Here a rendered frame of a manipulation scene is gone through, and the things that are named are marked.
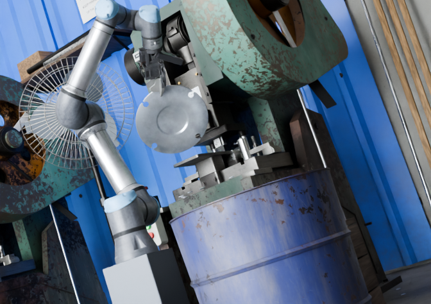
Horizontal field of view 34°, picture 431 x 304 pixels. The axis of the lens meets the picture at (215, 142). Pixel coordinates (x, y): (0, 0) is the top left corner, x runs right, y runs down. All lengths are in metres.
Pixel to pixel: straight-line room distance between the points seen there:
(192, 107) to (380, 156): 1.48
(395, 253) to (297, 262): 2.48
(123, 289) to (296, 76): 1.10
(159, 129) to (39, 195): 1.39
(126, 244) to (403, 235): 1.95
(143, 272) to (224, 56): 0.89
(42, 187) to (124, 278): 1.78
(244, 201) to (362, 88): 2.52
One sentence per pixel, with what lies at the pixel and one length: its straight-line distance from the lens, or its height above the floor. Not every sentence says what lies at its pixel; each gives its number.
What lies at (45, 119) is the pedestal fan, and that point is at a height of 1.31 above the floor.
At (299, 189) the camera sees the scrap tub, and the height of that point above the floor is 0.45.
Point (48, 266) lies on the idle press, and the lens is 4.26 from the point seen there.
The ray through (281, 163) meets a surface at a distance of 3.04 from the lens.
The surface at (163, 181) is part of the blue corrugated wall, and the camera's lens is 4.75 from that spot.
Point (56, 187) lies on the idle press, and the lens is 4.18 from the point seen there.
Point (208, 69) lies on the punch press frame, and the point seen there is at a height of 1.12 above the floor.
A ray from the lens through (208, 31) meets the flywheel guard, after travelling 2.72.
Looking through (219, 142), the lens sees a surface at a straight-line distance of 3.11.
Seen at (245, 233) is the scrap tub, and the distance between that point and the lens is 1.58.
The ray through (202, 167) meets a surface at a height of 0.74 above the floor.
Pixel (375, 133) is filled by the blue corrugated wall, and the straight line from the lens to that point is 4.01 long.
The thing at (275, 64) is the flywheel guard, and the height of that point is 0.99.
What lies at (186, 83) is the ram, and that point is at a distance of 3.13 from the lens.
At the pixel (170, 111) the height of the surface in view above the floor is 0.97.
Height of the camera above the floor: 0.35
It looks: 9 degrees up
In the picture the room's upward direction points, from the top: 19 degrees counter-clockwise
